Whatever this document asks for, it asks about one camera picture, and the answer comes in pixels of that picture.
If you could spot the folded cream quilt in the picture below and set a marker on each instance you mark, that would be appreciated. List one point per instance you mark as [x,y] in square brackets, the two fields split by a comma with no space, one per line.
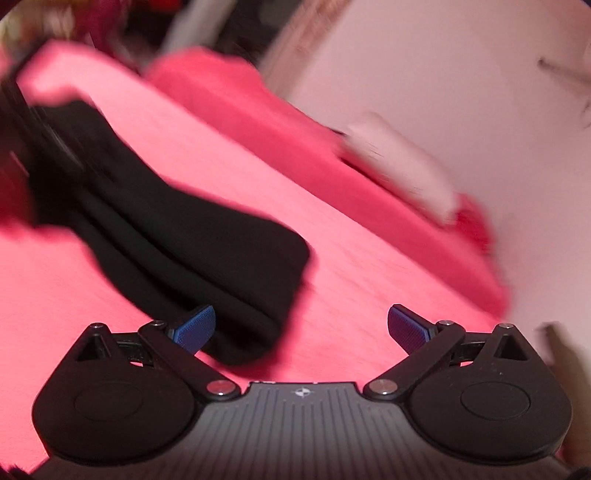
[397,161]

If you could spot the black pants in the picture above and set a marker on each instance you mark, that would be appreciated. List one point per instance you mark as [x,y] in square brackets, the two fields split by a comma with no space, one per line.
[184,258]

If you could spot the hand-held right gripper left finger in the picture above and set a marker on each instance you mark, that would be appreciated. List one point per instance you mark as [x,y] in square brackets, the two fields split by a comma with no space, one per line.
[196,326]

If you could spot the folded pink blanket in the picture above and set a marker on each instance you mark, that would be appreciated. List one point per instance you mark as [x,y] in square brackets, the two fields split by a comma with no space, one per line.
[468,226]

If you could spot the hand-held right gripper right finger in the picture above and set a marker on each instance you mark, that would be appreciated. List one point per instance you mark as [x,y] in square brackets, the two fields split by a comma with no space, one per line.
[406,326]

